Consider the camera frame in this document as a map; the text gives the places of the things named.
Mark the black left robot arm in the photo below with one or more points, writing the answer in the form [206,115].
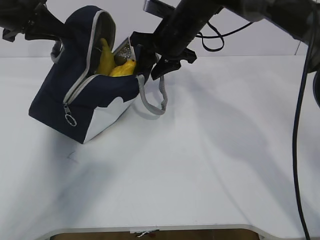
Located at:
[37,21]

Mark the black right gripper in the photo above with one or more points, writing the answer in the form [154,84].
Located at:
[171,49]

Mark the yellow pear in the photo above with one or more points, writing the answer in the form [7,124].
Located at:
[126,69]

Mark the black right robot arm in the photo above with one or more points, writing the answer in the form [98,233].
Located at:
[181,24]

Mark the yellow banana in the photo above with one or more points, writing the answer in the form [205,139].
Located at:
[107,62]

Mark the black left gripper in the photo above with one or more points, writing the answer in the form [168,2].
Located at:
[16,17]

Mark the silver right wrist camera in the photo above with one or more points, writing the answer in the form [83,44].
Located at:
[158,8]

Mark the navy blue lunch bag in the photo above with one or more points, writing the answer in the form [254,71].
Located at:
[76,101]

